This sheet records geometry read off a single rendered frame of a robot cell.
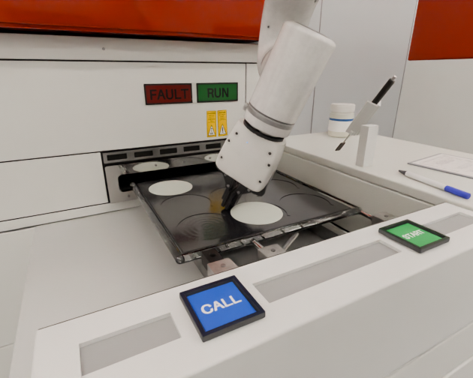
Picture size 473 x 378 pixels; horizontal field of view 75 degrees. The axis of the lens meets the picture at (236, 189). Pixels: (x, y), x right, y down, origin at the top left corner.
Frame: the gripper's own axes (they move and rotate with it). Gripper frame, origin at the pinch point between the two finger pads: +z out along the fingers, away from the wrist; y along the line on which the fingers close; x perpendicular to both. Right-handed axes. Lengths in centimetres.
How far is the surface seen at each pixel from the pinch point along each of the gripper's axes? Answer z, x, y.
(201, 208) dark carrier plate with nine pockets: 4.1, -3.0, -3.6
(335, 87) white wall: 2, 264, -26
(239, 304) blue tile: -10.9, -30.5, 12.9
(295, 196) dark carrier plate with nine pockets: -2.2, 11.1, 9.9
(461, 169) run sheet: -21.1, 22.5, 34.1
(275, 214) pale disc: -1.9, 0.6, 9.1
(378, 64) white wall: -30, 308, -5
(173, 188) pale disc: 9.0, 3.6, -14.2
